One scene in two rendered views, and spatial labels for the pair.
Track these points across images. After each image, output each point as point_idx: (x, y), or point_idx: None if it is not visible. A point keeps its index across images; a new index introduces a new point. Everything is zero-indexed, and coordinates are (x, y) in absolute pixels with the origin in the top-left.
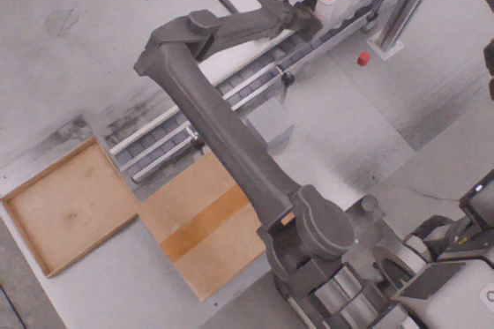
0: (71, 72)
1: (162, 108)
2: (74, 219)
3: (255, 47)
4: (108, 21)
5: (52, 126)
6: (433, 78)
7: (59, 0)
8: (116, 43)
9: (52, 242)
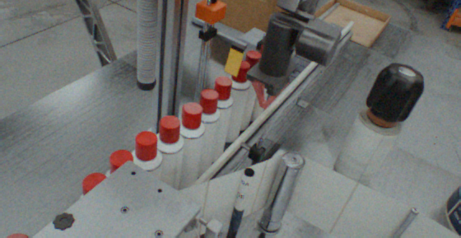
0: (427, 78)
1: (343, 66)
2: (344, 18)
3: (304, 113)
4: (445, 114)
5: (402, 52)
6: (99, 112)
7: None
8: (420, 100)
9: (346, 11)
